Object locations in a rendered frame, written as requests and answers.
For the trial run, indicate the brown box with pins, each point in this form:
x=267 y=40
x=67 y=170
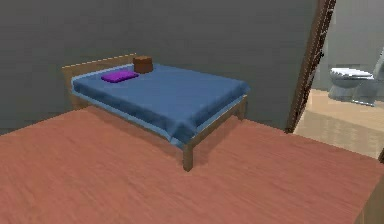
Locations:
x=143 y=64

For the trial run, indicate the brown room door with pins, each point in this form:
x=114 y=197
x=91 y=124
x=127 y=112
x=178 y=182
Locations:
x=310 y=66

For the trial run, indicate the purple pillow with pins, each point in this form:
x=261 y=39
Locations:
x=119 y=76

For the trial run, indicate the white toilet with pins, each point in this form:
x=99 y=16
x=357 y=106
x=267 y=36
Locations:
x=353 y=83

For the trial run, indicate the wooden bed with blue cover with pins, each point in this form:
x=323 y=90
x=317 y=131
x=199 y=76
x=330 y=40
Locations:
x=166 y=96

